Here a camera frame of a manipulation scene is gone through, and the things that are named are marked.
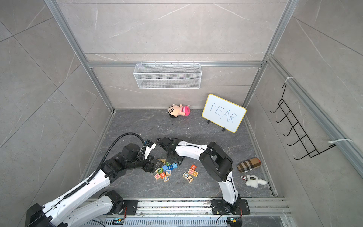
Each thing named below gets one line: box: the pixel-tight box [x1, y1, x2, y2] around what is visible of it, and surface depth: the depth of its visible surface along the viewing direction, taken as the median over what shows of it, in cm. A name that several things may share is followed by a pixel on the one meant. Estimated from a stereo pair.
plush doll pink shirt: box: [168, 104, 191, 119], surface depth 113 cm
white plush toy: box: [245, 174, 269, 189], surface depth 81 cm
